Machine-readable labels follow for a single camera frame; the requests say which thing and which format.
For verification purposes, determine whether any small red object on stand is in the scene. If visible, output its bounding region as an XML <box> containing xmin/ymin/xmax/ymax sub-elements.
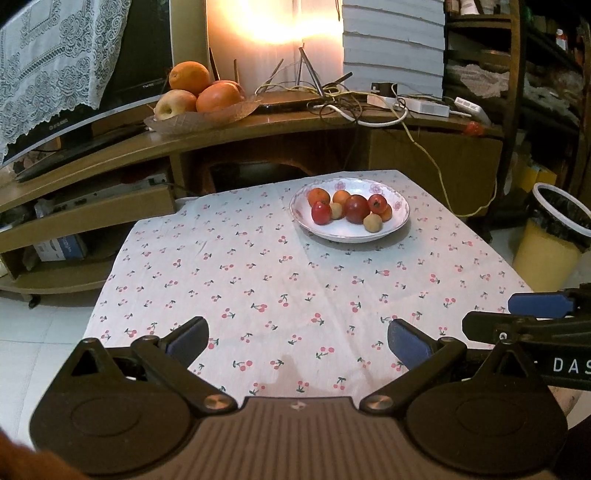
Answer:
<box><xmin>463</xmin><ymin>121</ymin><xmax>486</xmax><ymax>137</ymax></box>

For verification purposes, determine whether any oval red tomato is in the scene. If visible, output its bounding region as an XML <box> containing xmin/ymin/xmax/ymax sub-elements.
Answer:
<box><xmin>311</xmin><ymin>201</ymin><xmax>332</xmax><ymax>225</ymax></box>

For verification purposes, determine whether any wooden TV stand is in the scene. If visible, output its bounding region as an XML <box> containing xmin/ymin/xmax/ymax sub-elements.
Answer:
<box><xmin>1</xmin><ymin>111</ymin><xmax>507</xmax><ymax>296</ymax></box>

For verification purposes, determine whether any large dark red tomato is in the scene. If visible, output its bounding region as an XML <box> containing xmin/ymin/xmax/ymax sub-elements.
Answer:
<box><xmin>346</xmin><ymin>194</ymin><xmax>370</xmax><ymax>224</ymax></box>

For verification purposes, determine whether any black television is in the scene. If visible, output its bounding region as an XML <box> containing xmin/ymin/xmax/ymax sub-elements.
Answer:
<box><xmin>0</xmin><ymin>0</ymin><xmax>174</xmax><ymax>183</ymax></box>

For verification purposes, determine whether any orange mandarin with stem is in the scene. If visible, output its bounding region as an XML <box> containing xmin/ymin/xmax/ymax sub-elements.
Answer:
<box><xmin>380</xmin><ymin>205</ymin><xmax>393</xmax><ymax>222</ymax></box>

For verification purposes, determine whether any white lace cover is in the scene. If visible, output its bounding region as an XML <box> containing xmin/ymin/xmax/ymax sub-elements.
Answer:
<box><xmin>0</xmin><ymin>0</ymin><xmax>133</xmax><ymax>163</ymax></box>

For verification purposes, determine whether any yellow cable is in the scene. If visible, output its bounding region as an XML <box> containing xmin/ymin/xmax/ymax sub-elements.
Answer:
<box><xmin>253</xmin><ymin>80</ymin><xmax>500</xmax><ymax>219</ymax></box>

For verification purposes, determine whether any yellow apple in bowl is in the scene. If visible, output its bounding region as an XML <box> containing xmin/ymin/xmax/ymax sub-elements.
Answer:
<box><xmin>153</xmin><ymin>89</ymin><xmax>197</xmax><ymax>121</ymax></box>

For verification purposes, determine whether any small round red tomato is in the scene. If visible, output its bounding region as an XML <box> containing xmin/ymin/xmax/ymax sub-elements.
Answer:
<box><xmin>368</xmin><ymin>194</ymin><xmax>389</xmax><ymax>215</ymax></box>

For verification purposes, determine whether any green-brown kiwi front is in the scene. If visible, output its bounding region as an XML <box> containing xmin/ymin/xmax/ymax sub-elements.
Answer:
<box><xmin>329</xmin><ymin>202</ymin><xmax>344</xmax><ymax>220</ymax></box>

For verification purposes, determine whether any white cable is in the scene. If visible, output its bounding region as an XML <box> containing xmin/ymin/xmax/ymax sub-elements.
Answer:
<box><xmin>310</xmin><ymin>94</ymin><xmax>410</xmax><ymax>129</ymax></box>

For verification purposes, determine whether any white floral plate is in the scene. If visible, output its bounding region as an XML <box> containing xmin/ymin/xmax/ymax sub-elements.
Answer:
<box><xmin>290</xmin><ymin>178</ymin><xmax>410</xmax><ymax>243</ymax></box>

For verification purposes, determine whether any white power strip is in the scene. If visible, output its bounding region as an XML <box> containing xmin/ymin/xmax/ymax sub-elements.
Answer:
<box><xmin>367</xmin><ymin>93</ymin><xmax>450</xmax><ymax>118</ymax></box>

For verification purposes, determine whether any glass fruit bowl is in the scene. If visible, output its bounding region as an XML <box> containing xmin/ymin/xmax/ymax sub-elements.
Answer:
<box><xmin>144</xmin><ymin>98</ymin><xmax>260</xmax><ymax>135</ymax></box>

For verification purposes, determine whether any yellow trash bin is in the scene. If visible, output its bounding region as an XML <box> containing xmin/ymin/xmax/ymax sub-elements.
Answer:
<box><xmin>513</xmin><ymin>182</ymin><xmax>590</xmax><ymax>292</ymax></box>

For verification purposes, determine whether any small orange mandarin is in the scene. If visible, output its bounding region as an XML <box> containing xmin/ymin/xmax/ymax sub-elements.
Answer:
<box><xmin>332</xmin><ymin>190</ymin><xmax>351</xmax><ymax>206</ymax></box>

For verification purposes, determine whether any large orange mandarin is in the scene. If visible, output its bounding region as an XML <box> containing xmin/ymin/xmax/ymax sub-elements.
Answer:
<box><xmin>307</xmin><ymin>188</ymin><xmax>332</xmax><ymax>207</ymax></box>

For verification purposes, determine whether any top orange in bowl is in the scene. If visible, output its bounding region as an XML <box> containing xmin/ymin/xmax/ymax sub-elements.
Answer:
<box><xmin>168</xmin><ymin>61</ymin><xmax>211</xmax><ymax>96</ymax></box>

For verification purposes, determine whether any cherry print tablecloth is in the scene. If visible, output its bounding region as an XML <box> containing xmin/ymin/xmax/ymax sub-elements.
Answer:
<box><xmin>86</xmin><ymin>170</ymin><xmax>527</xmax><ymax>400</ymax></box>

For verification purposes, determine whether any green-brown kiwi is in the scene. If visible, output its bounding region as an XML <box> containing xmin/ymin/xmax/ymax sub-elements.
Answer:
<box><xmin>363</xmin><ymin>213</ymin><xmax>383</xmax><ymax>233</ymax></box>
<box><xmin>329</xmin><ymin>202</ymin><xmax>344</xmax><ymax>220</ymax></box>

